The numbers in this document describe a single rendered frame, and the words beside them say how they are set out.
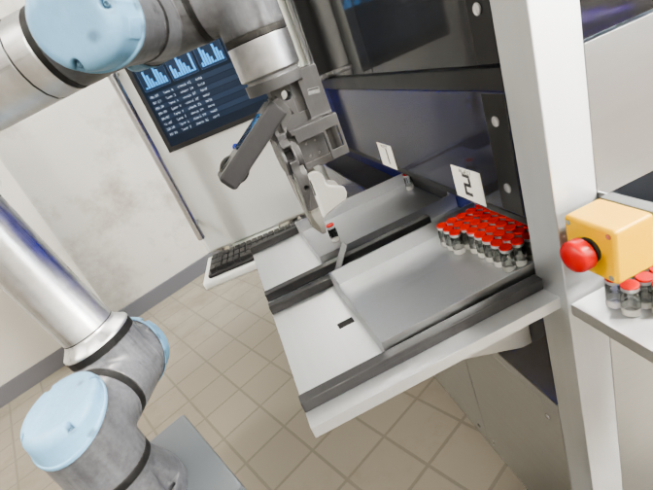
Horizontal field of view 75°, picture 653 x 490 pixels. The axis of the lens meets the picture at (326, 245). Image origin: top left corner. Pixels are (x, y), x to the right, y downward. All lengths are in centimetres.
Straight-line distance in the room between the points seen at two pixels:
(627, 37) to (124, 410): 81
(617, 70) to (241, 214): 117
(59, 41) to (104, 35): 4
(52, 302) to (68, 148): 266
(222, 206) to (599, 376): 116
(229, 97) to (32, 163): 211
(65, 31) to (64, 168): 296
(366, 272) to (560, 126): 45
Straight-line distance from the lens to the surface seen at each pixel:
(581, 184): 63
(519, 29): 56
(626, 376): 88
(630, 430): 98
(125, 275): 350
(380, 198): 119
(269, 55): 52
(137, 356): 78
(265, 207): 150
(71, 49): 42
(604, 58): 62
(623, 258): 58
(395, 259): 88
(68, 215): 337
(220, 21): 53
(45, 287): 75
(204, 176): 148
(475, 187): 74
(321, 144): 55
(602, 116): 63
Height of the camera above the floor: 132
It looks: 25 degrees down
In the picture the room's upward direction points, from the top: 22 degrees counter-clockwise
